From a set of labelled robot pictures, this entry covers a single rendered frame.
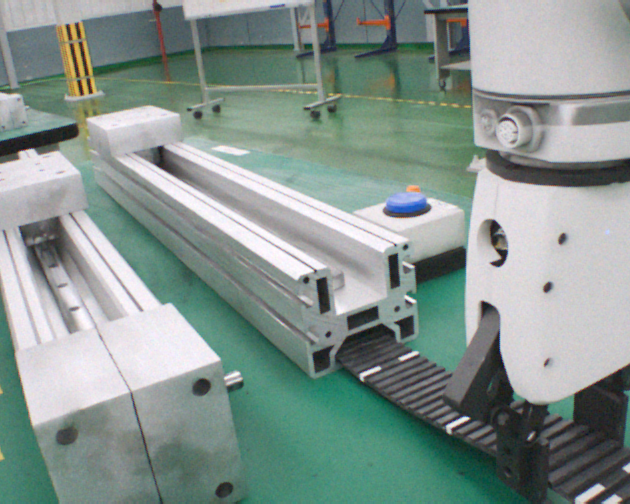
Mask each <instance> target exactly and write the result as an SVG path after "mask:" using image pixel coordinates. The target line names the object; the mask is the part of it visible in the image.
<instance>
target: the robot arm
mask: <svg viewBox="0 0 630 504"><path fill-rule="evenodd" d="M468 15H469V34H470V54H471V74H472V87H473V89H472V94H473V117H474V142H475V144H476V145H477V146H480V147H484V148H489V149H488V150H487V151H486V153H485V164H486V168H485V169H483V170H481V171H479V172H478V177H477V183H476V188H475V194H474V200H473V207H472V215H471V222H470V232H469V242H468V254H467V268H466V295H465V320H466V339H467V349H466V351H465V352H464V354H463V356H462V358H461V360H460V362H459V364H458V366H457V367H456V369H455V371H454V373H453V375H452V377H451V379H450V381H449V382H448V384H447V386H446V388H445V390H444V392H443V394H442V401H443V403H444V404H446V405H447V406H449V407H450V408H451V409H453V410H454V411H456V412H457V413H459V414H460V415H462V416H465V417H468V418H470V419H473V420H476V421H478V422H483V423H486V424H488V425H490V426H491V427H493V428H494V429H496V473H497V476H498V477H499V479H500V480H501V481H502V482H503V483H504V484H505V485H507V486H508V487H509V488H511V489H512V490H515V491H516V492H517V493H519V494H520V495H521V496H523V497H524V498H525V499H527V500H528V501H529V502H531V503H532V504H542V503H544V502H545V501H546V498H547V490H548V472H549V453H550V442H549V440H548V439H546V438H545V437H543V436H542V435H541V432H542V428H543V424H544V420H545V417H546V413H547V409H548V405H549V404H550V403H553V402H556V401H559V400H561V399H563V398H565V397H567V396H569V395H571V394H573V393H574V410H573V420H574V421H575V423H576V425H577V426H579V425H581V424H583V425H585V426H587V427H589V429H590V432H592V433H593V432H594V431H598V432H600V433H602V434H603V435H604V438H605V439H607V440H608V439H610V438H612V439H614V440H616V441H618V442H619V446H620V447H622V448H624V440H625V430H626V421H627V411H628V401H629V396H628V395H626V394H625V393H624V391H630V0H468ZM492 379H493V381H492ZM491 381H492V385H491V389H490V394H488V393H487V391H488V387H489V385H490V383H491ZM514 391H515V392H516V394H518V395H520V396H522V397H523V398H525V402H524V406H523V410H522V414H521V413H519V412H517V411H516V410H514V409H513V408H511V407H510V406H511V402H512V397H513V393H514Z"/></svg>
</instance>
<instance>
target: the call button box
mask: <svg viewBox="0 0 630 504"><path fill-rule="evenodd" d="M353 216H355V217H357V218H359V219H362V220H364V221H366V222H369V223H371V224H373V225H376V226H378V227H380V228H383V229H385V230H387V231H390V232H392V233H394V234H397V235H399V236H401V237H404V238H406V239H408V240H410V241H411V242H413V250H414V257H413V258H408V257H406V256H404V257H403V259H402V261H404V262H406V263H408V264H410V265H412V266H414V267H415V281H416V284H419V283H422V282H424V281H427V280H430V279H433V278H435V277H438V276H441V275H444V274H446V273H449V272H452V271H455V270H457V269H460V268H463V267H465V266H466V249H465V248H464V247H463V246H464V245H465V223H464V212H463V210H461V209H458V208H457V207H456V206H453V205H450V204H447V203H444V202H441V201H438V200H435V199H432V198H431V199H428V198H427V207H425V208H424V209H421V210H418V211H414V212H404V213H402V212H392V211H389V210H388V209H387V208H386V203H382V204H379V205H375V206H372V207H368V208H365V209H361V210H358V211H355V212H353Z"/></svg>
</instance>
